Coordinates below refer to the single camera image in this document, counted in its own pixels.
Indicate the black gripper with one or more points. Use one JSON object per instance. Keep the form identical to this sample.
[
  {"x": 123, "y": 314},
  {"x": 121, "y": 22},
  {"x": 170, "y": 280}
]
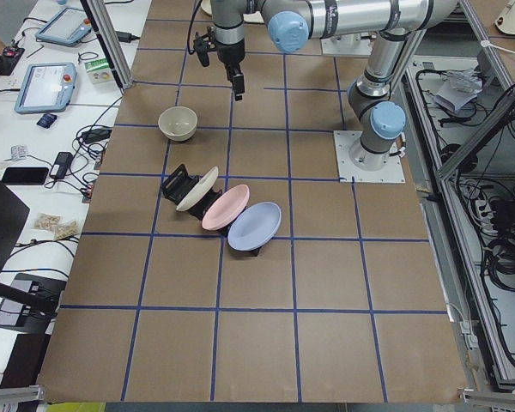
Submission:
[{"x": 232, "y": 53}]

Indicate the blue plate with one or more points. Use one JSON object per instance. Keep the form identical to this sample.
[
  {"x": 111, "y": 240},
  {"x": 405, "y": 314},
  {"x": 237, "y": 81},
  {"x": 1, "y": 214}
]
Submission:
[{"x": 255, "y": 227}]

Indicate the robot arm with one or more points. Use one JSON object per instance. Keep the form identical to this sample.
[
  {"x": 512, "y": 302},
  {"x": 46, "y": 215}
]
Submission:
[{"x": 290, "y": 24}]

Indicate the cream plate in rack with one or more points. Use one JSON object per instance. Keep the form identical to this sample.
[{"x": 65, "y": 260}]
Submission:
[{"x": 197, "y": 193}]

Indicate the pink plate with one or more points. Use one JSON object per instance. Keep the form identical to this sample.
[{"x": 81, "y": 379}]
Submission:
[{"x": 226, "y": 208}]

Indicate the cream bowl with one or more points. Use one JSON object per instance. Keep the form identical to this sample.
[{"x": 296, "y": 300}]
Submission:
[{"x": 178, "y": 123}]

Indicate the green white box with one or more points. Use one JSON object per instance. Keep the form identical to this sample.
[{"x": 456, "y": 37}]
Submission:
[{"x": 98, "y": 71}]

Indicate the teach pendant tablet far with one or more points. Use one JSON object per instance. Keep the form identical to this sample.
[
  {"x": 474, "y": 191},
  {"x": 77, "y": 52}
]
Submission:
[{"x": 67, "y": 27}]

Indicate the teach pendant tablet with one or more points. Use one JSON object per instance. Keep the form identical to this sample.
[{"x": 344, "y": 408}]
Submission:
[
  {"x": 67, "y": 27},
  {"x": 46, "y": 88}
]

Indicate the teach pendant tablet near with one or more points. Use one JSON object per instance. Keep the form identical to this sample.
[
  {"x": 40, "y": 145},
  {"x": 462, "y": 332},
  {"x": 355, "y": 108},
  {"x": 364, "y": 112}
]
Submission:
[{"x": 46, "y": 88}]

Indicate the black power adapter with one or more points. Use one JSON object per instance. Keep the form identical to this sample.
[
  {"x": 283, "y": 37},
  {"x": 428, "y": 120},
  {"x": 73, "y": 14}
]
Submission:
[{"x": 61, "y": 165}]

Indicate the black smartphone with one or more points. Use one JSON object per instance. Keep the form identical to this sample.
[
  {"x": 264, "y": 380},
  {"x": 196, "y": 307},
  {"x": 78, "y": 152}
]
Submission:
[{"x": 25, "y": 175}]

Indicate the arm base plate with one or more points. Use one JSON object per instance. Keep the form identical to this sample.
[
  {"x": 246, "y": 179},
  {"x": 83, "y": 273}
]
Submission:
[{"x": 356, "y": 165}]

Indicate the aluminium frame post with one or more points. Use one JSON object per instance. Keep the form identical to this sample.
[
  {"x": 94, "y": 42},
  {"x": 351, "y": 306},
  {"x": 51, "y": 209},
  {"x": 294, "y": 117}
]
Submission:
[{"x": 102, "y": 25}]

